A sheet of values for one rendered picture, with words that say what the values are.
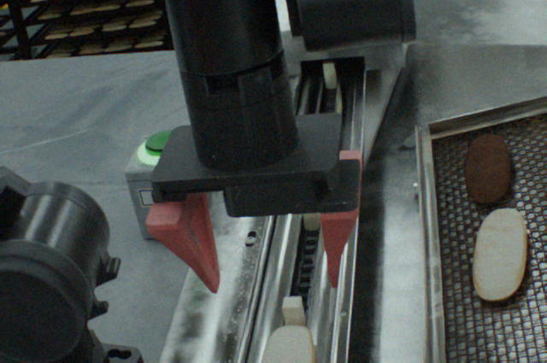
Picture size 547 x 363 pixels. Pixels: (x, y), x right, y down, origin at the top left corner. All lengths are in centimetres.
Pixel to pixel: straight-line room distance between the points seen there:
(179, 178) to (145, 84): 67
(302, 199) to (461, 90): 55
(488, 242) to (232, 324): 19
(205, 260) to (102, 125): 55
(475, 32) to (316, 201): 73
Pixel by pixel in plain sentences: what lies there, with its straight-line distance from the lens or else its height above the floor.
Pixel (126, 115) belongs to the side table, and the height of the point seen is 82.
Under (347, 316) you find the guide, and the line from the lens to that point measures 59.
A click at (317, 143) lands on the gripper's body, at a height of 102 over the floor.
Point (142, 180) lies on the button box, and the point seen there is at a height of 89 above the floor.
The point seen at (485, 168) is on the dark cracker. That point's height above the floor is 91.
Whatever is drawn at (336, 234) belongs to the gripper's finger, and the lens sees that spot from 46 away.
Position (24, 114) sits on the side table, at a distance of 114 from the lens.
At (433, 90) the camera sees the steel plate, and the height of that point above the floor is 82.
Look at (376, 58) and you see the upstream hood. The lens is 93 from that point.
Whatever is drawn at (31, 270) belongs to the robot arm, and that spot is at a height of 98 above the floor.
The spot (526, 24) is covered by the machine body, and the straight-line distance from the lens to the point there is 118.
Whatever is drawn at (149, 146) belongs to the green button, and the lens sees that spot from 76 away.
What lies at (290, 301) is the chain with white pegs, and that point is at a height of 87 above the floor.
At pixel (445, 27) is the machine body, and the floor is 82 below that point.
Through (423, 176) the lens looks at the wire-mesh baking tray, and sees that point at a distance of 67.
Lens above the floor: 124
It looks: 29 degrees down
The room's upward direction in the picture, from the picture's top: 10 degrees counter-clockwise
